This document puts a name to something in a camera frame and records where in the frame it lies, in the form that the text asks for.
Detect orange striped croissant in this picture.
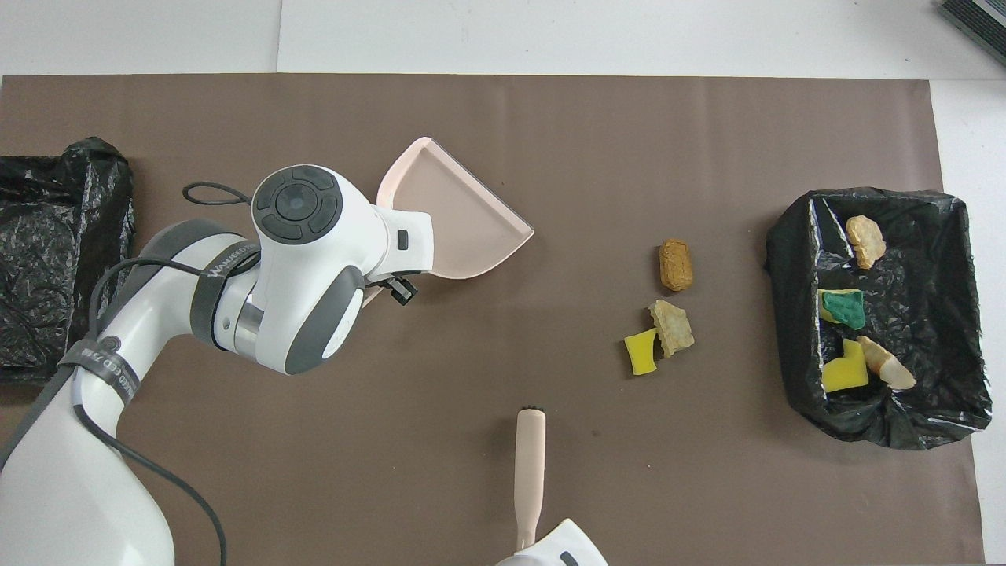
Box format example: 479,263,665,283
846,215,887,270
857,336,917,391

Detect brown paper table mat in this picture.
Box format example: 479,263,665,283
0,74,986,566

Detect pale pink plastic dustpan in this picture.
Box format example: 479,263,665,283
362,137,535,309

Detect small yellow-green sponge piece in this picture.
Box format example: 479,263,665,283
624,328,659,377

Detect beige hand brush black bristles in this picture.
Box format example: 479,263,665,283
514,404,547,551

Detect brown fried croquette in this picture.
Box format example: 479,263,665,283
658,239,695,292

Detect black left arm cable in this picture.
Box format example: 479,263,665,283
0,182,254,566

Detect plain yellow sponge piece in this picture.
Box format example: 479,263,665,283
822,338,870,393

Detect large yellow-green sponge piece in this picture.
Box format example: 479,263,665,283
817,289,865,329

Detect bin lined with black bag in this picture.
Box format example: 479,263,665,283
765,187,993,451
0,137,136,387

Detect dark grey ribbed object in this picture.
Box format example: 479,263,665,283
939,0,1006,46

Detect beige rock-like bread chunk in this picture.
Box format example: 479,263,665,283
649,300,696,358

